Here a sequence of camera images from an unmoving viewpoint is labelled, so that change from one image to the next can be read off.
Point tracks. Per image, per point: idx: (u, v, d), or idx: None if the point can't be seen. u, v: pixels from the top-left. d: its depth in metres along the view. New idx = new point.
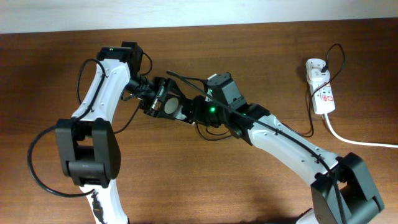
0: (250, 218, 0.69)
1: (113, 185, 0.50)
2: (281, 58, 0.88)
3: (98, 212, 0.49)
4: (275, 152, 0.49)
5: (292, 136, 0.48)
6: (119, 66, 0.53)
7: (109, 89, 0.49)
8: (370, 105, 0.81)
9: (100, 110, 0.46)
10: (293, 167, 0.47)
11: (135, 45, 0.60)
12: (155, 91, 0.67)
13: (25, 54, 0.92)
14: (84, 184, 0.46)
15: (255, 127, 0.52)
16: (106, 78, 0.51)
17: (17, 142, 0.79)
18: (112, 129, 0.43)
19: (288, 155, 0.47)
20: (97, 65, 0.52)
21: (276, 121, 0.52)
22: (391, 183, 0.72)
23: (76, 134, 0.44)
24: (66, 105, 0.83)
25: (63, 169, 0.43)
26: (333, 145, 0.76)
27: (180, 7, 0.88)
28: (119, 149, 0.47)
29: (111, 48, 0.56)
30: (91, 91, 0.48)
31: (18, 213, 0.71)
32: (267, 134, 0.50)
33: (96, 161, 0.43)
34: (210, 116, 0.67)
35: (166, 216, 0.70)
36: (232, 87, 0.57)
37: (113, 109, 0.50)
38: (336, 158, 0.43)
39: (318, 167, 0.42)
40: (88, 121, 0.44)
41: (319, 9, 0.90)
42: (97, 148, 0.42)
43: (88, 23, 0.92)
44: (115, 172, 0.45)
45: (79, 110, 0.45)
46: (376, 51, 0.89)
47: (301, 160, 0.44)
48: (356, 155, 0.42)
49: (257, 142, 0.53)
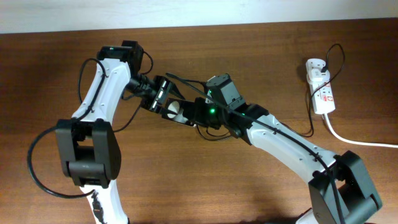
0: (250, 218, 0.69)
1: (113, 185, 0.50)
2: (281, 58, 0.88)
3: (98, 213, 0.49)
4: (274, 151, 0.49)
5: (291, 135, 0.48)
6: (120, 66, 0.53)
7: (109, 89, 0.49)
8: (370, 105, 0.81)
9: (100, 110, 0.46)
10: (292, 166, 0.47)
11: (137, 44, 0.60)
12: (156, 91, 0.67)
13: (25, 54, 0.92)
14: (84, 184, 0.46)
15: (254, 127, 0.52)
16: (107, 78, 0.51)
17: (17, 142, 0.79)
18: (112, 129, 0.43)
19: (286, 155, 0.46)
20: (97, 65, 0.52)
21: (275, 119, 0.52)
22: (391, 183, 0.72)
23: (76, 135, 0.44)
24: (66, 105, 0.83)
25: (63, 170, 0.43)
26: (333, 145, 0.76)
27: (180, 7, 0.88)
28: (119, 150, 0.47)
29: (111, 48, 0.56)
30: (91, 91, 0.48)
31: (18, 213, 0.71)
32: (265, 132, 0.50)
33: (96, 162, 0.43)
34: (210, 118, 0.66)
35: (166, 216, 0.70)
36: (231, 87, 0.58)
37: (113, 109, 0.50)
38: (334, 156, 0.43)
39: (316, 165, 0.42)
40: (89, 121, 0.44)
41: (319, 9, 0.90)
42: (97, 148, 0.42)
43: (88, 23, 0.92)
44: (115, 172, 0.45)
45: (79, 110, 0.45)
46: (376, 51, 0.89)
47: (299, 159, 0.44)
48: (353, 153, 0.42)
49: (255, 140, 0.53)
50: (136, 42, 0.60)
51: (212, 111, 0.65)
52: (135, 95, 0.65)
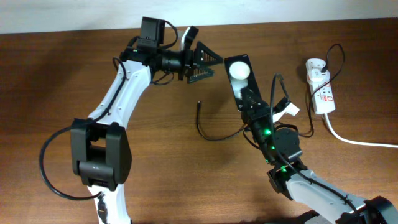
0: (250, 218, 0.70)
1: (120, 188, 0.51)
2: (281, 58, 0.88)
3: (102, 213, 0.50)
4: (309, 200, 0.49)
5: (327, 185, 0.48)
6: (140, 70, 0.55)
7: (127, 93, 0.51)
8: (370, 105, 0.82)
9: (117, 114, 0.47)
10: (323, 213, 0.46)
11: (155, 26, 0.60)
12: (181, 63, 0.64)
13: (25, 55, 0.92)
14: (92, 184, 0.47)
15: (292, 178, 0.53)
16: (127, 80, 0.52)
17: (17, 142, 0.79)
18: (125, 135, 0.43)
19: (319, 202, 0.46)
20: (119, 66, 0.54)
21: (311, 172, 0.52)
22: (390, 183, 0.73)
23: (90, 135, 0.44)
24: (68, 105, 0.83)
25: (74, 168, 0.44)
26: (333, 145, 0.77)
27: (180, 8, 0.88)
28: (129, 154, 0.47)
29: (134, 50, 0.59)
30: (109, 93, 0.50)
31: (19, 213, 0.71)
32: (301, 183, 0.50)
33: (106, 165, 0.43)
34: (262, 126, 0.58)
35: (166, 217, 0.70)
36: (286, 144, 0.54)
37: (127, 112, 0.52)
38: (364, 200, 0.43)
39: (346, 208, 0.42)
40: (103, 124, 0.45)
41: (319, 9, 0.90)
42: (109, 152, 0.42)
43: (88, 24, 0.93)
44: (124, 176, 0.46)
45: (96, 112, 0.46)
46: (377, 52, 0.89)
47: (330, 203, 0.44)
48: (384, 199, 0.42)
49: (293, 194, 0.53)
50: (154, 23, 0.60)
51: (267, 132, 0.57)
52: (164, 71, 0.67)
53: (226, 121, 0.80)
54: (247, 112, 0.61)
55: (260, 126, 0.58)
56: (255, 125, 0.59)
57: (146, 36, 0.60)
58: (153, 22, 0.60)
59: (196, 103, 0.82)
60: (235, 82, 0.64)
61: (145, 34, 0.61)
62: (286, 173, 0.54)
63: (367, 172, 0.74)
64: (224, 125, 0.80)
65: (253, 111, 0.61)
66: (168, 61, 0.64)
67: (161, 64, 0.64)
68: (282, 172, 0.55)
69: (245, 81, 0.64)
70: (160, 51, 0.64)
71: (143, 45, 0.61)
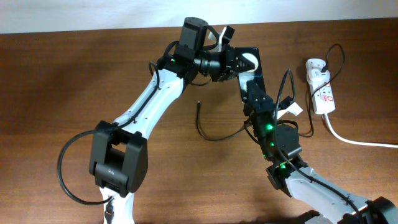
0: (250, 218, 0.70)
1: (131, 197, 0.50)
2: (281, 58, 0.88)
3: (108, 215, 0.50)
4: (309, 199, 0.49)
5: (328, 184, 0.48)
6: (174, 81, 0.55)
7: (157, 102, 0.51)
8: (370, 105, 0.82)
9: (142, 122, 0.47)
10: (323, 212, 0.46)
11: (197, 34, 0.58)
12: (221, 65, 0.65)
13: (24, 54, 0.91)
14: (104, 186, 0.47)
15: (291, 177, 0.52)
16: (159, 89, 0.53)
17: (16, 142, 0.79)
18: (146, 146, 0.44)
19: (319, 201, 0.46)
20: (155, 74, 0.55)
21: (311, 169, 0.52)
22: (390, 183, 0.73)
23: (113, 139, 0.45)
24: (67, 105, 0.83)
25: (90, 168, 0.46)
26: (333, 145, 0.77)
27: (180, 8, 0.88)
28: (146, 163, 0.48)
29: (172, 59, 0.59)
30: (139, 101, 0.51)
31: (19, 213, 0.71)
32: (302, 181, 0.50)
33: (122, 172, 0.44)
34: (263, 121, 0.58)
35: (166, 217, 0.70)
36: (286, 139, 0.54)
37: (155, 121, 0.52)
38: (366, 201, 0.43)
39: (348, 209, 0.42)
40: (128, 130, 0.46)
41: (318, 9, 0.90)
42: (127, 160, 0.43)
43: (88, 24, 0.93)
44: (137, 185, 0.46)
45: (124, 117, 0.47)
46: (377, 52, 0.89)
47: (331, 203, 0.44)
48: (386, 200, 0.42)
49: (293, 192, 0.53)
50: (195, 30, 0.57)
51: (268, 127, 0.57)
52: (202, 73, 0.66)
53: (226, 121, 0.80)
54: (253, 105, 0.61)
55: (262, 121, 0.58)
56: (257, 119, 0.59)
57: (185, 45, 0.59)
58: (195, 30, 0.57)
59: (196, 103, 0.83)
60: (242, 75, 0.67)
61: (185, 42, 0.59)
62: (285, 171, 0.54)
63: (367, 172, 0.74)
64: (223, 125, 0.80)
65: (258, 104, 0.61)
66: (208, 63, 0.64)
67: (200, 66, 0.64)
68: (282, 170, 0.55)
69: (252, 75, 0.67)
70: (198, 56, 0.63)
71: (181, 54, 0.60)
